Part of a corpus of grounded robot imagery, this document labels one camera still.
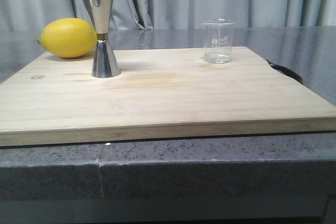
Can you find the light wooden cutting board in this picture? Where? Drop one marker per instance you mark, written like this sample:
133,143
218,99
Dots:
160,93

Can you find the black cutting board handle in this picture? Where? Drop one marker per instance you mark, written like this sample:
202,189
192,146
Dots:
286,71

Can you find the steel double jigger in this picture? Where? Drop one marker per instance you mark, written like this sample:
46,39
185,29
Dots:
104,63

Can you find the yellow lemon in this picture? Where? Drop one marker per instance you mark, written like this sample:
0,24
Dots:
68,37

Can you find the clear glass beaker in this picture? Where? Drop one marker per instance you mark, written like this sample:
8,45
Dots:
219,40

